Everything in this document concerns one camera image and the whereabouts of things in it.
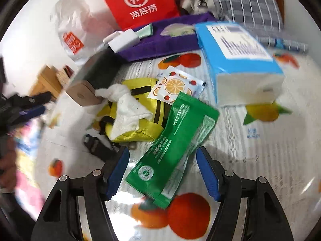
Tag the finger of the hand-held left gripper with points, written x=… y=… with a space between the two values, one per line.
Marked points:
x=33 y=112
x=37 y=97

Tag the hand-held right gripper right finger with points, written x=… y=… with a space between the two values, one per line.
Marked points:
x=208 y=173

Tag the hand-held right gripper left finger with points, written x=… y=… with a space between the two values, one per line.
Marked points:
x=117 y=173

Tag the dark green wipe packet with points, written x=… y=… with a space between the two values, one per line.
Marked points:
x=175 y=140

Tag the white tissue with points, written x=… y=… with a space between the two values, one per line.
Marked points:
x=125 y=113

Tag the fruit print wipe packet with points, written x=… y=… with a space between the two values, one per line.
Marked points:
x=173 y=85

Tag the white charger block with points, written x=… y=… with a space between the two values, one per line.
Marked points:
x=124 y=41

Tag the light green tissue packet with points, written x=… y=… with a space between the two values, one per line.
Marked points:
x=145 y=31

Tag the purple fabric storage tray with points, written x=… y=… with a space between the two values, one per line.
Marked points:
x=155 y=47

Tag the clear plastic bag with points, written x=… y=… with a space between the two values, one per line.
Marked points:
x=175 y=30

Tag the person's left hand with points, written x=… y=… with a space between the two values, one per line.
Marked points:
x=7 y=165

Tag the wooden nightstand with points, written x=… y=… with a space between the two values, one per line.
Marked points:
x=47 y=80

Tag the patterned book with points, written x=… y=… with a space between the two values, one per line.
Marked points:
x=64 y=76

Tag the fruit print tablecloth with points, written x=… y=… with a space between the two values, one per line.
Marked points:
x=250 y=143

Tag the dark box with tan end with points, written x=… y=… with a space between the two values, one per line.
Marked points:
x=100 y=72

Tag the colourful pastel blanket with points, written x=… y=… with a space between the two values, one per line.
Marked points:
x=27 y=185

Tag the white plastic shopping bag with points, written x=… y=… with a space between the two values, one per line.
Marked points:
x=75 y=30

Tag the blue tissue pack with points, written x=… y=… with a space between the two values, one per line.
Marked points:
x=238 y=62

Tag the red paper bag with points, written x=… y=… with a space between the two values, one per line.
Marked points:
x=140 y=5

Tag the grey plaid cushion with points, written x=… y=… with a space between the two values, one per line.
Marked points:
x=245 y=2

